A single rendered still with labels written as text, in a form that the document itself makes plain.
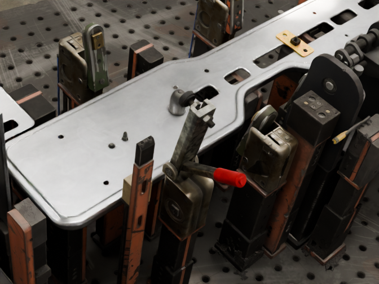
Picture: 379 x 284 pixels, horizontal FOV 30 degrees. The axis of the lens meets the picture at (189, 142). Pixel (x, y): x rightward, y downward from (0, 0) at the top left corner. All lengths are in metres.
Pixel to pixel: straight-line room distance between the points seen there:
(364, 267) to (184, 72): 0.57
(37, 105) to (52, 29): 0.63
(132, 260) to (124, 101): 0.30
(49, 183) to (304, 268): 0.60
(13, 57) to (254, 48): 0.67
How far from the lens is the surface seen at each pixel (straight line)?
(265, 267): 1.51
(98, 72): 1.36
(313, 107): 1.23
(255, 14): 2.11
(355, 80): 1.21
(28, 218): 0.92
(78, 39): 1.40
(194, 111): 1.03
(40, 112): 1.34
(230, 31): 1.55
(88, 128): 1.29
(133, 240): 1.18
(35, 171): 1.22
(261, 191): 1.30
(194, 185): 1.15
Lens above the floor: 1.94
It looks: 47 degrees down
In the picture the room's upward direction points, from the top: 11 degrees clockwise
